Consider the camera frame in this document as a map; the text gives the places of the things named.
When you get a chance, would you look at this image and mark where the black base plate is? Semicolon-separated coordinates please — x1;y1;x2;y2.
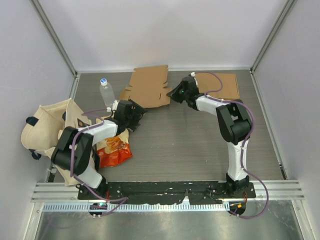
76;181;256;205

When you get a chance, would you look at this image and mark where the slotted cable duct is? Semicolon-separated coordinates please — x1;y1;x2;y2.
42;202;230;212

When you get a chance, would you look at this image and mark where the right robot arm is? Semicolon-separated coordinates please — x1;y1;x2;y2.
166;72;254;198

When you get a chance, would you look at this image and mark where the left aluminium frame post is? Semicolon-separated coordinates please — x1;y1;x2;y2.
30;0;80;99

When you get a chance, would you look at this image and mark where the cassava chips bag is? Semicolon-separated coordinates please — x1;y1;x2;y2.
96;129;133;168

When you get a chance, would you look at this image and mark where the right aluminium frame post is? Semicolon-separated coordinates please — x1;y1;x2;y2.
250;0;297;75

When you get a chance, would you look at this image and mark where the large brown cardboard box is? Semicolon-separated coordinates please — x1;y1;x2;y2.
195;72;240;100

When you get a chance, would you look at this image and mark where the beige canvas tote bag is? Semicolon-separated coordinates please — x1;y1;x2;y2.
21;98;102;189

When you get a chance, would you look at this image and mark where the small cardboard box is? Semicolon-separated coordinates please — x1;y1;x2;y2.
119;65;172;109

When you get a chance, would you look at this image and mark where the aluminium frame post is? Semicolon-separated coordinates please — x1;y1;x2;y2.
250;0;297;75
30;0;80;99

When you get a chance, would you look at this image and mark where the clear plastic water bottle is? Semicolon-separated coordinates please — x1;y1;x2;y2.
99;78;116;108

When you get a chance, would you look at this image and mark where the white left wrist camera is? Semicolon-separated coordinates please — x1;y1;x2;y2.
106;100;120;113

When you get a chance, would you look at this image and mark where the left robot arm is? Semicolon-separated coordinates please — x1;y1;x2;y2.
51;99;147;200

